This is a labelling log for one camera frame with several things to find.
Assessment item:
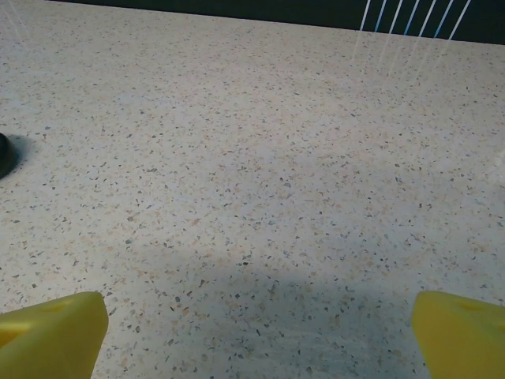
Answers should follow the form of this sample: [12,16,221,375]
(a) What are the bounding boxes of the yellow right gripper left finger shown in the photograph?
[0,291,110,379]

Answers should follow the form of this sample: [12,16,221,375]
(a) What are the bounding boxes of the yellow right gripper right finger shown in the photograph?
[410,291,505,379]

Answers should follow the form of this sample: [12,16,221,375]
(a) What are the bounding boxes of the black earbud charging case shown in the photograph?
[0,133,17,178]

